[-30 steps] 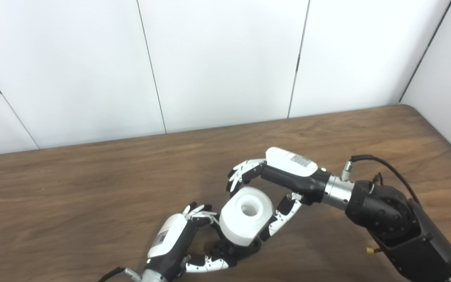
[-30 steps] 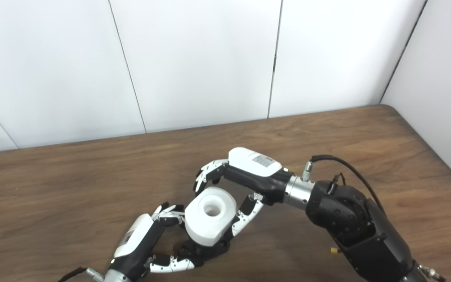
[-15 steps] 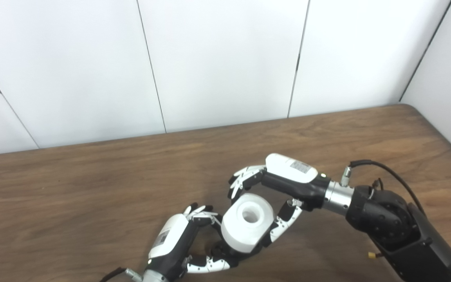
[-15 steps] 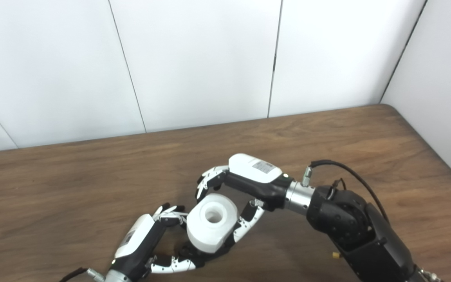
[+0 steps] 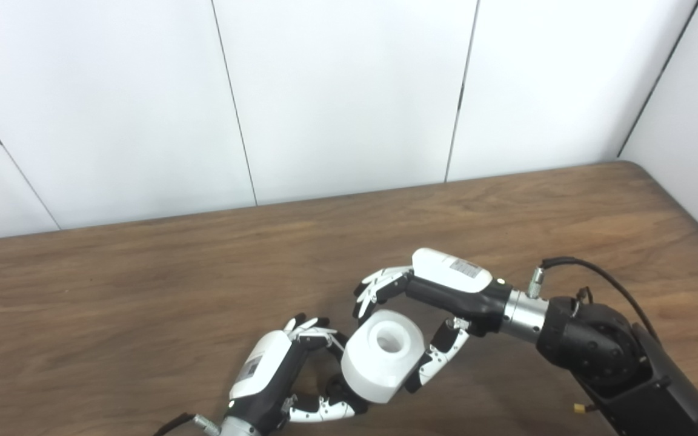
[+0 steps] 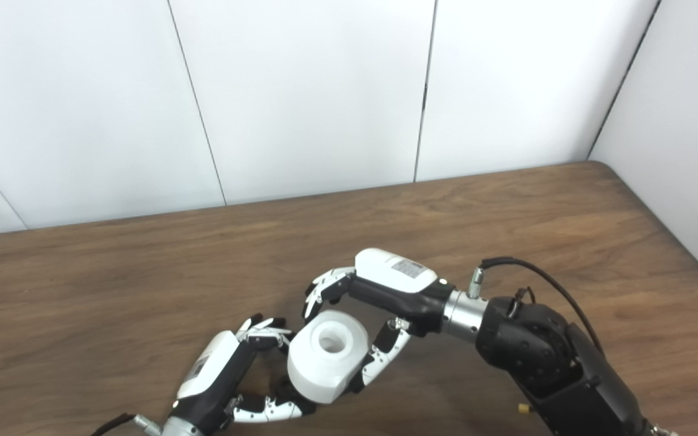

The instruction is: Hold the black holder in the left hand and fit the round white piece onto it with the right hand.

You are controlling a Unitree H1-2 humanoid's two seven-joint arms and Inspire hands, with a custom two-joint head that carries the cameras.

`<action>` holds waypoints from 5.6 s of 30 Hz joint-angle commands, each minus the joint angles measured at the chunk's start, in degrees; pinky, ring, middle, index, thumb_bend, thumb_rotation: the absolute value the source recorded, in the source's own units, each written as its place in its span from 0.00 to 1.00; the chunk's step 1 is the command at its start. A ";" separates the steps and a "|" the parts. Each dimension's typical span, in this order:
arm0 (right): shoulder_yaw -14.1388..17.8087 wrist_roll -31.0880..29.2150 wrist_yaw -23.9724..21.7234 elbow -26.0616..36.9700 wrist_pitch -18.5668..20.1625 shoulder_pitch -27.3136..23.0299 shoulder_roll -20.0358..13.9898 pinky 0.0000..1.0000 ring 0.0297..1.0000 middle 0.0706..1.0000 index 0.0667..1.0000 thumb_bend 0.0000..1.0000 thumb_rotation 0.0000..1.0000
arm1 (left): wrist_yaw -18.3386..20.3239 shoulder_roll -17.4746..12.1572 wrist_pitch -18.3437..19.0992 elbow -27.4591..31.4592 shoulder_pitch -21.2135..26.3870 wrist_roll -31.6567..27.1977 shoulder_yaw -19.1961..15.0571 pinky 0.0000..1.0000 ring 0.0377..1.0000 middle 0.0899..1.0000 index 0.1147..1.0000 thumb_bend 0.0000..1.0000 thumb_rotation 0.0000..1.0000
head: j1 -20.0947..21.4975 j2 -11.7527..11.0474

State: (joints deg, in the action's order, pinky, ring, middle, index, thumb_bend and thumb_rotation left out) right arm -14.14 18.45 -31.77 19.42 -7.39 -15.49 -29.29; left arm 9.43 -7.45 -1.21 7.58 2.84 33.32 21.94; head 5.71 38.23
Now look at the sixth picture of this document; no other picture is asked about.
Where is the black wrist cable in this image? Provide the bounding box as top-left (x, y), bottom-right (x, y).
top-left (90, 412), bottom-right (163, 436)
top-left (467, 257), bottom-right (605, 355)

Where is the round white plastic piece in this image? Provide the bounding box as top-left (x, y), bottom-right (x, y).
top-left (287, 310), bottom-right (371, 405)

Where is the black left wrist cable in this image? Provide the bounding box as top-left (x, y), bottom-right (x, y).
top-left (90, 412), bottom-right (163, 436)

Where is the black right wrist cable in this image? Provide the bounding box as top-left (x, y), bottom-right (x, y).
top-left (467, 257), bottom-right (605, 355)

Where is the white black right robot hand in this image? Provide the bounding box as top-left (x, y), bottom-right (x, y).
top-left (302, 248), bottom-right (456, 394)

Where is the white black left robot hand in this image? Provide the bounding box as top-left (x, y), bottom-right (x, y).
top-left (167, 313), bottom-right (317, 434)

